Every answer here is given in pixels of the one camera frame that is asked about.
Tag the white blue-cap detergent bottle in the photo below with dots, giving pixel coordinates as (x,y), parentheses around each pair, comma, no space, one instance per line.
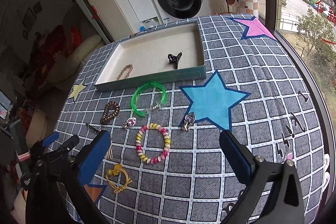
(142,28)

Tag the clear plastic jug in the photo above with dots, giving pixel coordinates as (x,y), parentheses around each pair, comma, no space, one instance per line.
(150,23)

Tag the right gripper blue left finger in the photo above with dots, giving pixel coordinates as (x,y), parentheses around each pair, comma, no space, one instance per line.
(83,194)

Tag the black claw hair clip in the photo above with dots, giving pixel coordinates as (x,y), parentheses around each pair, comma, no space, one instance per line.
(174,59)

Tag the pink gem silver brooch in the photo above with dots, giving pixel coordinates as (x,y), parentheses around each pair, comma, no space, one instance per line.
(129,123)

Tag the beige sofa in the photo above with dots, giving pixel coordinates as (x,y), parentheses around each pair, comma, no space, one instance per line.
(66,67)

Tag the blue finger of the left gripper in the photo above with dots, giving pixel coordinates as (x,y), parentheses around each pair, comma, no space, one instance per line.
(50,139)
(67,146)

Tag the beige small hair clip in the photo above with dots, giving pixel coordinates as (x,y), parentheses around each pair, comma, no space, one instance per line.
(109,153)

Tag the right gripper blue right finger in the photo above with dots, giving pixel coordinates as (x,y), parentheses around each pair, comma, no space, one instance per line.
(285,200)

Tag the green translucent bangle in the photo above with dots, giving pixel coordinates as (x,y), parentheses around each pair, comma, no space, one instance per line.
(148,99)

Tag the purple gem silver brooch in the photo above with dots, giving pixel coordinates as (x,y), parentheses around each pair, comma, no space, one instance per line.
(189,120)

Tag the green jewelry tray box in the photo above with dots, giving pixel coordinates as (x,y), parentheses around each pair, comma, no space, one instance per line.
(143,58)

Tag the red cushion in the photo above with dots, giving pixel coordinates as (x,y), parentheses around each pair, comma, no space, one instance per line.
(66,42)

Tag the silver metal hair clip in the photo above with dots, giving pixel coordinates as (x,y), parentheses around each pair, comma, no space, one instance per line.
(92,129)

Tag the blue checkered star tablecloth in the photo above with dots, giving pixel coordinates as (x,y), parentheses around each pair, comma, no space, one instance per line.
(162,174)

